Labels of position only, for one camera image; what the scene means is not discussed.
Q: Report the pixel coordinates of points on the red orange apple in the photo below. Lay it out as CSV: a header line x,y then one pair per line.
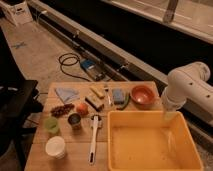
x,y
82,109

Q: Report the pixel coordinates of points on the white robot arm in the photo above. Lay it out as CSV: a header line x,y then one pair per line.
x,y
188,82

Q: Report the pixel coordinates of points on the metal cup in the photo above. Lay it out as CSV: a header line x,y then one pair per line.
x,y
75,121

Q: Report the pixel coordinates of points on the green plastic cup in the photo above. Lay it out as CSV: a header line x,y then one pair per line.
x,y
51,125

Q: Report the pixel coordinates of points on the white paper cup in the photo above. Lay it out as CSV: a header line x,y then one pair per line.
x,y
56,147

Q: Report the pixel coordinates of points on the silver fork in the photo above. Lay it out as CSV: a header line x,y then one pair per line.
x,y
108,95

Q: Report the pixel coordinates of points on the blue sponge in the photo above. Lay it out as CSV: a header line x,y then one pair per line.
x,y
118,96

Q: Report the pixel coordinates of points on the blue power device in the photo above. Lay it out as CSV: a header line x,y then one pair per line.
x,y
92,69

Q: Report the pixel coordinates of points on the green chili pepper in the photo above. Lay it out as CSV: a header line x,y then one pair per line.
x,y
126,101

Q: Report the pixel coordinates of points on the red bowl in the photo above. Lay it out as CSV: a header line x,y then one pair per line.
x,y
142,95

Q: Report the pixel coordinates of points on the blue cloth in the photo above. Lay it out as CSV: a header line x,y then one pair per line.
x,y
67,95

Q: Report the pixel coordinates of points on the bunch of dark grapes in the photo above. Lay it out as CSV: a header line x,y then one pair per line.
x,y
61,110

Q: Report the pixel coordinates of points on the yellow plastic bin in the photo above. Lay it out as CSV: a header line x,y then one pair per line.
x,y
150,141

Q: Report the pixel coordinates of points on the black chair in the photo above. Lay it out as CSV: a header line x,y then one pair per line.
x,y
17,102

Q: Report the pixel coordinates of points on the white cardboard box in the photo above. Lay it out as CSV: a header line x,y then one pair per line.
x,y
17,14

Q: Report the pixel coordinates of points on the white handled brush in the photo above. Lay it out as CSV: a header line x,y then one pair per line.
x,y
96,124

